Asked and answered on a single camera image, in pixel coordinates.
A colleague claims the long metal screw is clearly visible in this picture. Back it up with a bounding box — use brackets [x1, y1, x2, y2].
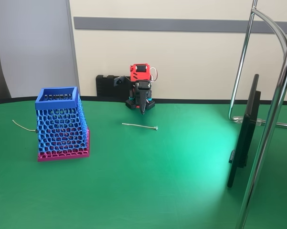
[121, 122, 159, 131]

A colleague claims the blue and pink mesh basket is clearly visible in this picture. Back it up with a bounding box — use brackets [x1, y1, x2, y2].
[34, 86, 91, 163]

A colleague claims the thin grey wire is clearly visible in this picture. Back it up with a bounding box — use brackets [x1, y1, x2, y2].
[12, 119, 37, 133]

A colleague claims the black plastic tool case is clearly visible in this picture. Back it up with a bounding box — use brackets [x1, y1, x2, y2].
[96, 74, 134, 98]

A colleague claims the clear plastic foot clip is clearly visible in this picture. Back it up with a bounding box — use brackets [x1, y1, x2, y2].
[233, 115, 266, 126]

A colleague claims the black flat monitor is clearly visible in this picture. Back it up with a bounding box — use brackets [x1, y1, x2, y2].
[226, 73, 262, 188]

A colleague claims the thick chrome pole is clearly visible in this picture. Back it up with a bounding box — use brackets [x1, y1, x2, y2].
[235, 30, 287, 229]

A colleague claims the grey wall rail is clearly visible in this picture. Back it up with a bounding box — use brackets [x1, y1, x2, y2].
[73, 16, 287, 34]

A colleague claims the thin chrome tube frame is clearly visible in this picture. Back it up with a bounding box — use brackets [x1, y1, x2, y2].
[228, 0, 287, 129]

